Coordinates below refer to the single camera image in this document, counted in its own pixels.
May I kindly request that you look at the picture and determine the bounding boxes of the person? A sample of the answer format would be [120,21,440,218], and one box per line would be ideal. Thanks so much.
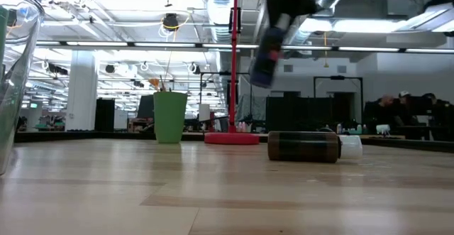
[421,92,454,129]
[363,93,398,135]
[396,90,426,122]

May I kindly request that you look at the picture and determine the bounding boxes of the black monitor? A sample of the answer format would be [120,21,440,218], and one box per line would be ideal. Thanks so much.
[136,94,155,119]

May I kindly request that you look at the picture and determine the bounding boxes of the clear plastic tray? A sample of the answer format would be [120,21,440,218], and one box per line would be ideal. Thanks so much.
[0,0,46,176]

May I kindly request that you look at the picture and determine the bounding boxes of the black overhead frame beam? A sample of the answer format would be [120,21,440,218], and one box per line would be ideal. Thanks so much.
[35,40,454,54]

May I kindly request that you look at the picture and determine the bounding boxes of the brown paint bottle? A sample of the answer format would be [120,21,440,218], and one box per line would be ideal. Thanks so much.
[267,131,363,164]

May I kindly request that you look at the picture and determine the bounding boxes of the white building pillar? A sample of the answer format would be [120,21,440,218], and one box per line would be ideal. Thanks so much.
[65,49,99,132]

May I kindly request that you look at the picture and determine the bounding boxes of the black frame stand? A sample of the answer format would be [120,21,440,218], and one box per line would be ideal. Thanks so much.
[313,75,364,124]
[199,71,254,122]

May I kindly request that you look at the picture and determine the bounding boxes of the black cabinet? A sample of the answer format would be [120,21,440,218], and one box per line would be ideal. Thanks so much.
[94,97,116,132]

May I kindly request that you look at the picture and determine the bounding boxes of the green cup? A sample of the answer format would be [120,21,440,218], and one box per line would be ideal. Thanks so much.
[153,91,188,144]

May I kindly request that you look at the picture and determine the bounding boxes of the yellow hanging cord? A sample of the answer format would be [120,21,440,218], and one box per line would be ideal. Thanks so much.
[322,31,329,69]

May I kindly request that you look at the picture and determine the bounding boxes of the dark blue paint bottle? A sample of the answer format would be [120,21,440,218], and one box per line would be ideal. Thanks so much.
[248,13,295,89]

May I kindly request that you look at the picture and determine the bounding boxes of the ceiling cable reel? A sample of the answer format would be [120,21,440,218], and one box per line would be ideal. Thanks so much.
[162,12,180,32]

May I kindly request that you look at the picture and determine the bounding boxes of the red desk lamp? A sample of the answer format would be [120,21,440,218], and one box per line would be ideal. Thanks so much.
[204,0,260,146]

